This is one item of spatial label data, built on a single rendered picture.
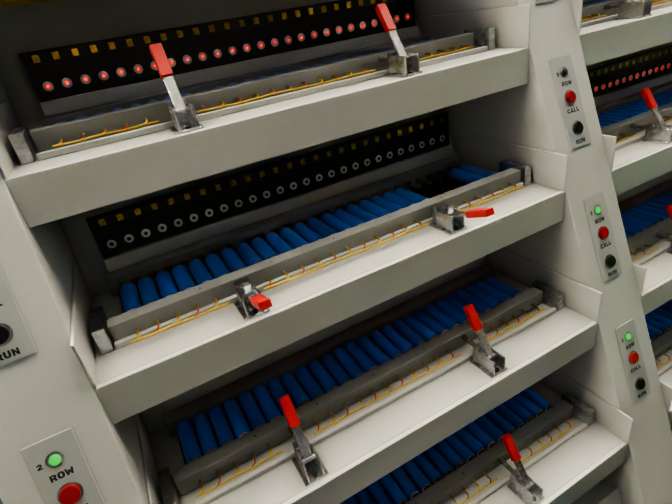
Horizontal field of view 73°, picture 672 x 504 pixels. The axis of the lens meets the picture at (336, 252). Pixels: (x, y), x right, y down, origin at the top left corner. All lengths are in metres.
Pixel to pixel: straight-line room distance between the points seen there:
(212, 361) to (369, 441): 0.21
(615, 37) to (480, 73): 0.26
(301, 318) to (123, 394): 0.18
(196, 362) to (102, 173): 0.20
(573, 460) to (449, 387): 0.25
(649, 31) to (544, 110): 0.26
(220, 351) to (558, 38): 0.59
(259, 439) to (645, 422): 0.58
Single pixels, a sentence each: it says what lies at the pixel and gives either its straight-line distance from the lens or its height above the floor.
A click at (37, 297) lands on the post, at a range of 0.46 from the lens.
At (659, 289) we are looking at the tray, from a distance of 0.86.
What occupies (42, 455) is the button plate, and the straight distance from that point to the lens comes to 0.49.
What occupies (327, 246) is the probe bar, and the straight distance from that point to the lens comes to 0.53.
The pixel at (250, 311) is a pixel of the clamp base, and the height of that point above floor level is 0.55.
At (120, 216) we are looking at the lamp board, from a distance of 0.61.
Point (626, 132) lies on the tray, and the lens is 0.92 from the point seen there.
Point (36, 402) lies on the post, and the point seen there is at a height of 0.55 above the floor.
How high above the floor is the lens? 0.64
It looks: 8 degrees down
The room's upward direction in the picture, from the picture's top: 18 degrees counter-clockwise
